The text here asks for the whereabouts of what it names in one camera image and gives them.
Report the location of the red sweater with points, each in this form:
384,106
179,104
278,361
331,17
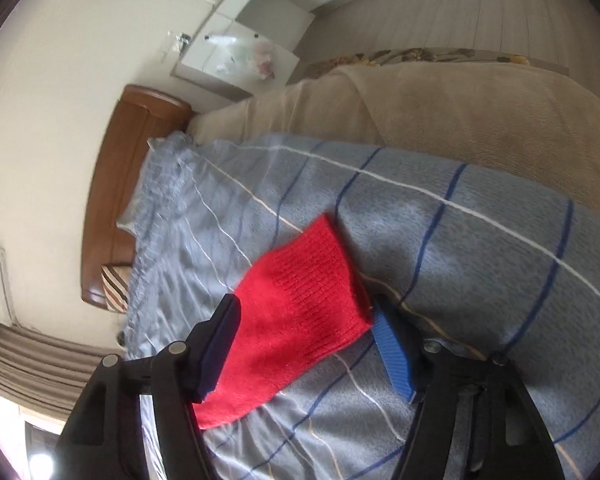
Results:
290,310

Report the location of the beige curtain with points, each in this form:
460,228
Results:
35,365

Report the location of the white desk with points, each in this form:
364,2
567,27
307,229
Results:
215,67

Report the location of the floral cloth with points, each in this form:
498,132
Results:
405,56

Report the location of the white plastic bag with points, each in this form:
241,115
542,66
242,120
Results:
261,57

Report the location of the window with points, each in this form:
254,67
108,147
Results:
35,455

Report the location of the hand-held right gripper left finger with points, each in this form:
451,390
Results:
215,350

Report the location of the wooden headboard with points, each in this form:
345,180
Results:
115,170

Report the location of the striped pillow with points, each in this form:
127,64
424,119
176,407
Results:
115,287

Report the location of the blue plaid duvet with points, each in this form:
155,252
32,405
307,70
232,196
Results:
430,240

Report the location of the beige blanket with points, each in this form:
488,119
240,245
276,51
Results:
480,120

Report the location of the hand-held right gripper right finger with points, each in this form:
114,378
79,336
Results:
392,355

